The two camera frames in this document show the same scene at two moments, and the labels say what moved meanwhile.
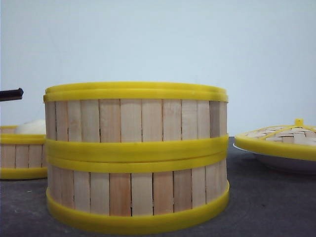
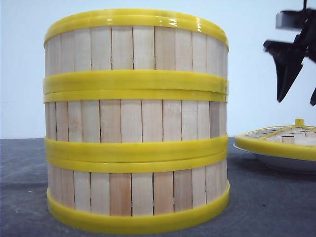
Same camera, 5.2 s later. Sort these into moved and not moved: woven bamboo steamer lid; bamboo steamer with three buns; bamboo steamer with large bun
Moved: bamboo steamer with large bun
Not moved: woven bamboo steamer lid; bamboo steamer with three buns
